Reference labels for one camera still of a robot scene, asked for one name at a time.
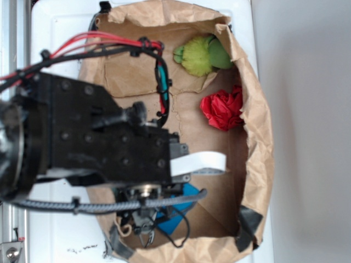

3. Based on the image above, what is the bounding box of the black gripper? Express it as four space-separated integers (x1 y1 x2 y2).
34 73 190 188

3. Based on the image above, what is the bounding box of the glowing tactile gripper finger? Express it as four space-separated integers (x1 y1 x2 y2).
170 151 227 177

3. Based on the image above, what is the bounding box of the red crumpled cloth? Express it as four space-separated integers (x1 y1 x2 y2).
200 85 244 132

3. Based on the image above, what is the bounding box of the brown paper bag tray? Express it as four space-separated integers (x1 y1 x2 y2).
95 1 274 262

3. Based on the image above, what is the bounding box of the blue rectangular block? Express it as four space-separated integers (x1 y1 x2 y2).
156 182 201 236

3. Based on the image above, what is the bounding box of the green fuzzy plush toy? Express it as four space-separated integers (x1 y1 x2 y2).
173 35 234 77

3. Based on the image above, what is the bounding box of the grey braided cable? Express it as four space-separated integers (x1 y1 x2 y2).
10 188 208 216

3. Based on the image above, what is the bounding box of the red and black wire bundle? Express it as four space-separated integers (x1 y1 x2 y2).
0 31 173 128

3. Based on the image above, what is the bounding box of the aluminium extrusion rail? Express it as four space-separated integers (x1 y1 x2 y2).
1 1 31 262

